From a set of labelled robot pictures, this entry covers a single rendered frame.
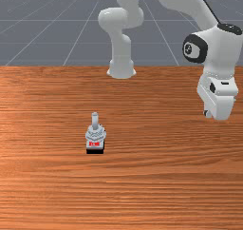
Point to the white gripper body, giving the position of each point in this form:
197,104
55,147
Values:
221,97

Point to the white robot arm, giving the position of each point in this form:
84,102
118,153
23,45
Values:
121,47

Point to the grey toggle switch black base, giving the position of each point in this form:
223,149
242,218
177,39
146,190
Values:
95,135

